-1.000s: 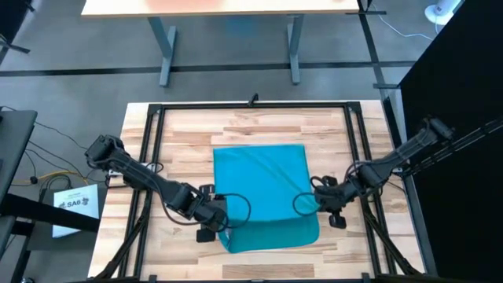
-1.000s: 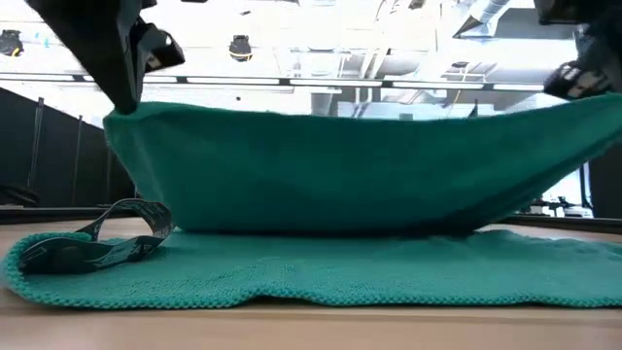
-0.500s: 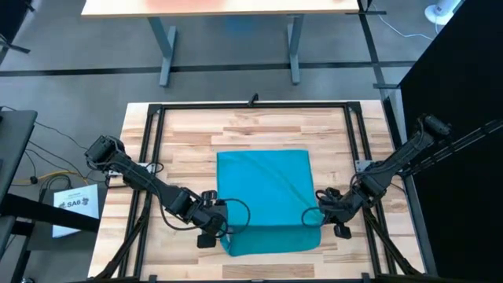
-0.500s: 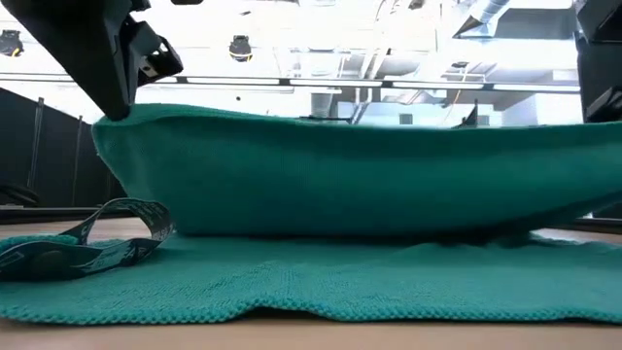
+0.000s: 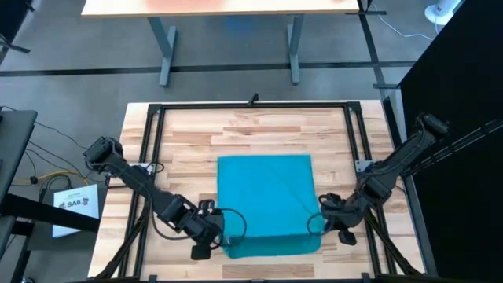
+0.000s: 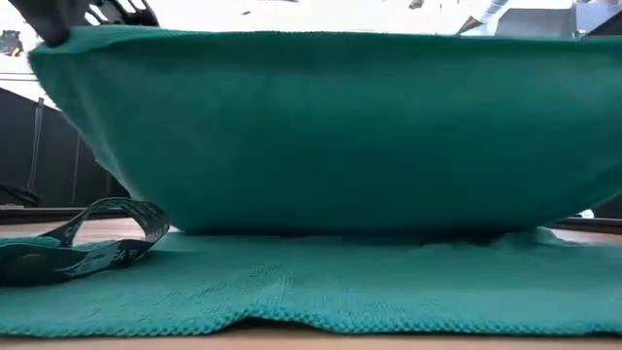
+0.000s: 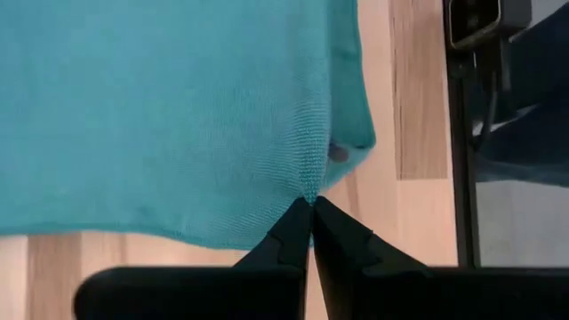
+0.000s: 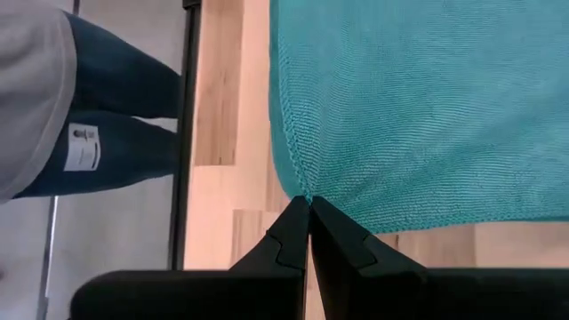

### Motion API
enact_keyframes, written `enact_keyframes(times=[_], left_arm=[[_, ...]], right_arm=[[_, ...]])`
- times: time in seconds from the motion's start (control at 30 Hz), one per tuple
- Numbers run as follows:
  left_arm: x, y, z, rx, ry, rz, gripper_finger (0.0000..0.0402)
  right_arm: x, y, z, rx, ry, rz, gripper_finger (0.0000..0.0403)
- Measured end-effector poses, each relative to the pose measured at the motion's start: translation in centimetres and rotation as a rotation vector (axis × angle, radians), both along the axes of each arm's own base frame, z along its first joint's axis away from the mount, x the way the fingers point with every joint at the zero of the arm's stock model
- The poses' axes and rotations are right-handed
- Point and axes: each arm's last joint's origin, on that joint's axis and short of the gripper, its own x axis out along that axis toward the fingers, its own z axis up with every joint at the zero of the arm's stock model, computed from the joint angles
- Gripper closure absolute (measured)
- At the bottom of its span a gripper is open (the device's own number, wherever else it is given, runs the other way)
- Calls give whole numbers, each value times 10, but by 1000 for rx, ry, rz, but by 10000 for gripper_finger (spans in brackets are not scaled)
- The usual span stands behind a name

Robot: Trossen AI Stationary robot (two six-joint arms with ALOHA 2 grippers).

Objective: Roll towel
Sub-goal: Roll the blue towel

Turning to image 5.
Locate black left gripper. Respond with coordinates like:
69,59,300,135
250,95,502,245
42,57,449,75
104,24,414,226
183,198,226,261

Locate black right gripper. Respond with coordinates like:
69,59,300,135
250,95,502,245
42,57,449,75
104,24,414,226
318,191,366,248

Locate teal towel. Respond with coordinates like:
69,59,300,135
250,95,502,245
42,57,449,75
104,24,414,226
216,153,325,259

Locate silver mounting plate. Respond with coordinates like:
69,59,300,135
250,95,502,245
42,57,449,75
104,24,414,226
354,159,373,174

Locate white paper sign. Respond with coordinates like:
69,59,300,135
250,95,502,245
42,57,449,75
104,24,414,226
52,183,100,239

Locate black metal beam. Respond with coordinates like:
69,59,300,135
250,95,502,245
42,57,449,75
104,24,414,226
0,192,101,233

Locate grey desk leg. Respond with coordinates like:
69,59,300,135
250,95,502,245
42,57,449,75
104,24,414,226
285,14,306,86
147,16,178,88

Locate black partition panel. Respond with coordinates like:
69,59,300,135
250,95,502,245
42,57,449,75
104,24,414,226
398,0,503,283

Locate black side desk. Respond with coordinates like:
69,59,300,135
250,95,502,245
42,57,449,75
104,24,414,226
0,108,39,205

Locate white tower fan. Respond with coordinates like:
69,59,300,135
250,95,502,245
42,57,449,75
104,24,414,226
424,0,461,27

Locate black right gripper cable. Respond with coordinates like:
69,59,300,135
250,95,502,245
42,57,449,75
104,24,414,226
306,192,335,237

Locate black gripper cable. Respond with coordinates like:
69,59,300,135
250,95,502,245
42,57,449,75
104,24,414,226
306,192,335,237
150,207,248,249

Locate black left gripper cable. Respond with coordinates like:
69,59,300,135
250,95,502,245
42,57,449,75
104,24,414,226
150,207,248,249

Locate black aluminium table frame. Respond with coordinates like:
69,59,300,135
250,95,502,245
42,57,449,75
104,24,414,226
88,101,439,283

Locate yellow floor cable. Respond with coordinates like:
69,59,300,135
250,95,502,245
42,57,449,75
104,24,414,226
11,169,90,188

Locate white floor cable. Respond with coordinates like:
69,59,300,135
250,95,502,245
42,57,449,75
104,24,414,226
371,6,439,42

